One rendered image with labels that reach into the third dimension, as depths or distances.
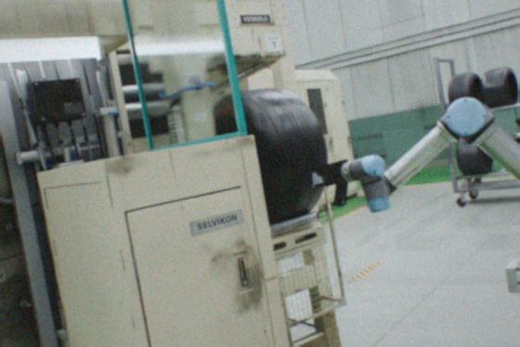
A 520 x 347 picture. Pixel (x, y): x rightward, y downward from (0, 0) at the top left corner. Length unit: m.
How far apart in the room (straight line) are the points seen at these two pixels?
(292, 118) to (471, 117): 0.67
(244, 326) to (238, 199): 0.31
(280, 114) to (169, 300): 1.08
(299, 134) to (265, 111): 0.16
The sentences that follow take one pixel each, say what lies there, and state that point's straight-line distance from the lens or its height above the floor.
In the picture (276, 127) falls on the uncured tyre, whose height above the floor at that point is 1.29.
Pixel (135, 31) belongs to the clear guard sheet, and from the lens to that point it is 1.90.
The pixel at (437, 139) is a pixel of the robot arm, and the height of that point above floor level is 1.15.
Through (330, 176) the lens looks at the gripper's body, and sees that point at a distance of 2.11.
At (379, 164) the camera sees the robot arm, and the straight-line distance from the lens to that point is 1.98.
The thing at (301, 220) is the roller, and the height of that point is 0.90.
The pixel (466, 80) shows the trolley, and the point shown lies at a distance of 7.63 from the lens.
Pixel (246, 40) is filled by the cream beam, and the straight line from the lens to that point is 2.69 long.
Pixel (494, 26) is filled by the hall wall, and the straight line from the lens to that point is 13.37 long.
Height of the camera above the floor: 1.25
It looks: 3 degrees down
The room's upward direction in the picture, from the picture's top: 10 degrees counter-clockwise
